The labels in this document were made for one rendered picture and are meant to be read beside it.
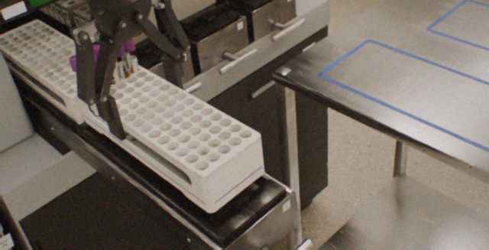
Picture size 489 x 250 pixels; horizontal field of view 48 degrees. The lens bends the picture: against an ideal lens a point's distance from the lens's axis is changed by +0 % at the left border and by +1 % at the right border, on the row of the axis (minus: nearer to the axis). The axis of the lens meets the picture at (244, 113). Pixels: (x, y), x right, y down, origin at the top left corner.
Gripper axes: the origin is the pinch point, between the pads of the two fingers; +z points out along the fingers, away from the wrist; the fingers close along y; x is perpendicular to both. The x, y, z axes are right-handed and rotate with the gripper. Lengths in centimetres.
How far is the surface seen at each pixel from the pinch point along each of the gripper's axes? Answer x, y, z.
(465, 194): -10, 97, 89
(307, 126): 18, 55, 49
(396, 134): -25.8, 24.0, 7.7
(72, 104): 13.7, -4.9, 3.4
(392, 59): -15.0, 39.2, 6.9
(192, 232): -16.3, -6.9, 8.6
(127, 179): -2.0, -6.8, 8.3
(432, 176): 2, 97, 89
